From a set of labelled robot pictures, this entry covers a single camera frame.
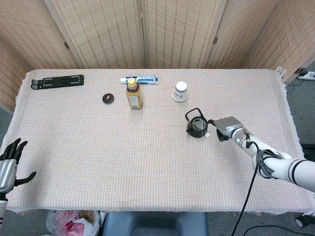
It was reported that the plastic bag with pink contents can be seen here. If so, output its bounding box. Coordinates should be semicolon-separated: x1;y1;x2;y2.
46;209;101;236

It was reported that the white blue toothpaste tube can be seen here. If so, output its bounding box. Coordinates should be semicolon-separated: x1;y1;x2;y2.
120;75;158;86

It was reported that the bamboo folding screen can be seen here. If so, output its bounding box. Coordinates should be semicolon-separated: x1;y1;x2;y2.
0;0;315;112

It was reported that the white power strip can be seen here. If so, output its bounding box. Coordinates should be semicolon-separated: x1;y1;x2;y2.
297;71;315;81

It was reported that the blue grey chair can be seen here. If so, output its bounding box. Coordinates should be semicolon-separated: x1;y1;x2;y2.
102;211;209;236

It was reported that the black white caster wheel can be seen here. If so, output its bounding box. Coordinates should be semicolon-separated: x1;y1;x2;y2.
296;215;315;228

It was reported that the black teapot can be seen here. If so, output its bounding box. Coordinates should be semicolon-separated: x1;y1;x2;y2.
185;107;209;138

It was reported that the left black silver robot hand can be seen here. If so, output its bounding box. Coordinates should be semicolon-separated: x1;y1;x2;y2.
0;138;37;194

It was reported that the white paper cup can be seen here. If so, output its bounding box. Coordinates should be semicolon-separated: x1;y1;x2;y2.
171;81;189;102

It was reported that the yellow tea bottle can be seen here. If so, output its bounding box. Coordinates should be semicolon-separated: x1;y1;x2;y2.
126;78;144;110

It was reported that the woven checked tablecloth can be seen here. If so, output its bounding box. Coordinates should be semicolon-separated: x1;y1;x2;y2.
0;68;310;217

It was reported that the small tea bag with string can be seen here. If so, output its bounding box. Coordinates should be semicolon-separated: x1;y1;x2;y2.
194;119;211;138

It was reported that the black folding laptop stand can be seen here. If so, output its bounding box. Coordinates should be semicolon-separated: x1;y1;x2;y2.
31;74;85;90

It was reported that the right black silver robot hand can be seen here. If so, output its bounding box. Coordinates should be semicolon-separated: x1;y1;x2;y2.
208;116;243;143

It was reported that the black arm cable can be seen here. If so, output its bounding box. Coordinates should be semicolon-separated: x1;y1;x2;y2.
231;134;263;236

